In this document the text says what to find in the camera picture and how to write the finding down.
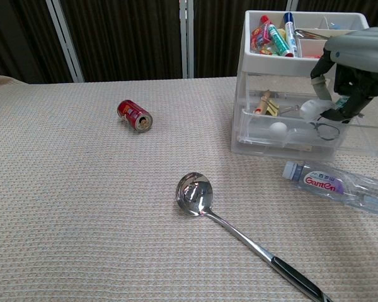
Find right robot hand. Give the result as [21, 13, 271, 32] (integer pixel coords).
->
[310, 25, 378, 124]

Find white object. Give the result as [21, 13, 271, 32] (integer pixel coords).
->
[299, 98, 336, 122]

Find clear plastic drawer with ball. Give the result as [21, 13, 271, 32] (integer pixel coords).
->
[238, 90, 378, 158]

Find white plastic drawer organizer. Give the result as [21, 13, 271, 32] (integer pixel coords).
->
[231, 9, 378, 163]

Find white marker blue cap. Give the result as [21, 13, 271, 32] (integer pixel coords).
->
[283, 11, 301, 53]

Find green marker red cap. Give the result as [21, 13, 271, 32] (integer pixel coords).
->
[260, 14, 295, 59]

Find yellow green sweet packet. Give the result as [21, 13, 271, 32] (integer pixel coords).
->
[258, 43, 277, 56]

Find red snack packet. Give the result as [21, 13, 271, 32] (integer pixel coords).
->
[250, 23, 273, 48]

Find wooden clothespin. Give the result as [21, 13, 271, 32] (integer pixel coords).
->
[254, 89, 282, 118]

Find white ping pong ball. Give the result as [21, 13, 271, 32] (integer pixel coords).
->
[268, 121, 289, 140]

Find clear plastic water bottle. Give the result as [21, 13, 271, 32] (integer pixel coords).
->
[282, 160, 378, 220]

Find red drink can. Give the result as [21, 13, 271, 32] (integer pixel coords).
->
[117, 99, 154, 133]

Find beige woven tablecloth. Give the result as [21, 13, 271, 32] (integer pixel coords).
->
[0, 74, 378, 302]

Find black ring loop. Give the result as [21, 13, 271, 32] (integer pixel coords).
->
[309, 121, 341, 142]

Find steel ladle black handle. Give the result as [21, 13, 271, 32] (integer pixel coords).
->
[175, 171, 335, 302]

